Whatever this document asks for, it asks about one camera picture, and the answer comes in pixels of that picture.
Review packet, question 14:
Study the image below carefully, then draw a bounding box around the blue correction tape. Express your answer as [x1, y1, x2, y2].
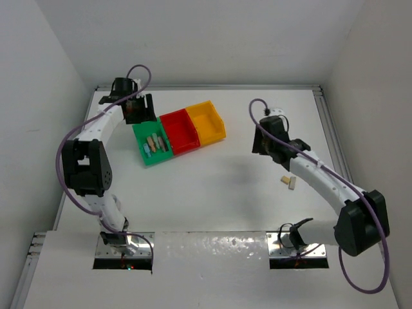
[143, 143, 152, 158]

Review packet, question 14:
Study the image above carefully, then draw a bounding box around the pink correction tape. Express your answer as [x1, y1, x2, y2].
[159, 136, 168, 153]

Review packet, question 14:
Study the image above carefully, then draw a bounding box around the yellow eraser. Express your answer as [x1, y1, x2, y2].
[281, 176, 290, 185]

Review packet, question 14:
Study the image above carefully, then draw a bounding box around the white eraser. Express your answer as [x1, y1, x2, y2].
[288, 176, 297, 190]

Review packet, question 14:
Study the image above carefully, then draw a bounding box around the clear tape roll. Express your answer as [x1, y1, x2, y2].
[112, 195, 122, 211]

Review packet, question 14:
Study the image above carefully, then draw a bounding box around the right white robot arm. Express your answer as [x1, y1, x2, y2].
[252, 115, 390, 257]

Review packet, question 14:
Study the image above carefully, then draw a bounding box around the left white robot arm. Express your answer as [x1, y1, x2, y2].
[55, 77, 155, 250]

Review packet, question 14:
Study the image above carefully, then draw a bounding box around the green plastic bin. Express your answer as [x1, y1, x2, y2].
[132, 117, 173, 166]

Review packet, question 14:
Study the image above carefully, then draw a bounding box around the red plastic bin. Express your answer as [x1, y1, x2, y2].
[160, 109, 200, 156]

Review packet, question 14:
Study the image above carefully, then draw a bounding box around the yellow plastic bin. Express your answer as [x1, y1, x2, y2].
[185, 100, 226, 146]

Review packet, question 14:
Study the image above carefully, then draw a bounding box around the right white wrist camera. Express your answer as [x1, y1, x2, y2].
[268, 108, 285, 117]

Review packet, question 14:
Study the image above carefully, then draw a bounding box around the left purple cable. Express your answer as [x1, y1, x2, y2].
[55, 64, 155, 267]

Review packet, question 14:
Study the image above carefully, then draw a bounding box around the purple cable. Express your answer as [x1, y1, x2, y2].
[249, 98, 390, 294]
[55, 64, 155, 267]

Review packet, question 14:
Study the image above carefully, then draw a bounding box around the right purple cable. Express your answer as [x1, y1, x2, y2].
[249, 98, 390, 294]

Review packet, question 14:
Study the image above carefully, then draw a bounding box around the aluminium frame rail back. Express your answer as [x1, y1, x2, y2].
[95, 84, 323, 92]

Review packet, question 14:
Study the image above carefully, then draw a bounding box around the aluminium frame rail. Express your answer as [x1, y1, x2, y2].
[95, 84, 323, 92]
[313, 87, 354, 183]

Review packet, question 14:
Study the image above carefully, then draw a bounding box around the aluminium frame rail right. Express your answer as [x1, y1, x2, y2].
[313, 87, 354, 183]

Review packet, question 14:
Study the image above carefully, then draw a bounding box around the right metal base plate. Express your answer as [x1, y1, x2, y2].
[266, 231, 326, 259]

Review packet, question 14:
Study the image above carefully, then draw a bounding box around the metal base plate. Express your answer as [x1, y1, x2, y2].
[95, 232, 155, 259]
[266, 231, 326, 259]

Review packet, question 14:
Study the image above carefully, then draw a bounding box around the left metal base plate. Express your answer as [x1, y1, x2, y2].
[95, 232, 155, 259]

